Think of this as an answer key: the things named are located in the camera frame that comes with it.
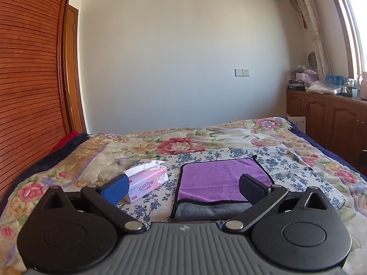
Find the patterned beige curtain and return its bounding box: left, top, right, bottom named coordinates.
left=287, top=0, right=333, bottom=76

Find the pink tissue box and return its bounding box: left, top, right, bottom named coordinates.
left=116, top=162, right=168, bottom=206

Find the window with wooden frame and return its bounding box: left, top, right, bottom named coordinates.
left=330, top=0, right=367, bottom=92

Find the stack of books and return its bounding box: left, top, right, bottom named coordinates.
left=287, top=80, right=306, bottom=91

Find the pink jug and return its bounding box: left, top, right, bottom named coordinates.
left=357, top=71, right=367, bottom=99

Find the wooden cabinet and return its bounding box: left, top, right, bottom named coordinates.
left=286, top=89, right=367, bottom=175

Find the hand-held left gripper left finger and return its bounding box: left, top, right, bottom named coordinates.
left=36, top=174, right=147, bottom=232

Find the wooden door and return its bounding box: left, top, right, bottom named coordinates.
left=62, top=4, right=87, bottom=134

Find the clear plastic bag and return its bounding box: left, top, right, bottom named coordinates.
left=305, top=80, right=342, bottom=95

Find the blue floral cloth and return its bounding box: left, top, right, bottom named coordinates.
left=115, top=146, right=346, bottom=224

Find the slatted wooden wardrobe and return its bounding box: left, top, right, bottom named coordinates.
left=0, top=0, right=86, bottom=207

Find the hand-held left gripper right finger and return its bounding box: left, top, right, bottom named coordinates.
left=223, top=173, right=334, bottom=233

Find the floral blanket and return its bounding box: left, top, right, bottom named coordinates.
left=0, top=116, right=367, bottom=275

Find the purple and grey towel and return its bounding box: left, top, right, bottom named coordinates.
left=170, top=155, right=276, bottom=222

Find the red cloth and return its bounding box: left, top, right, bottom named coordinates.
left=52, top=131, right=81, bottom=153

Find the blue box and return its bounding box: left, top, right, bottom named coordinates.
left=325, top=74, right=345, bottom=86

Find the cardboard box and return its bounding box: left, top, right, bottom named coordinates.
left=287, top=116, right=306, bottom=134

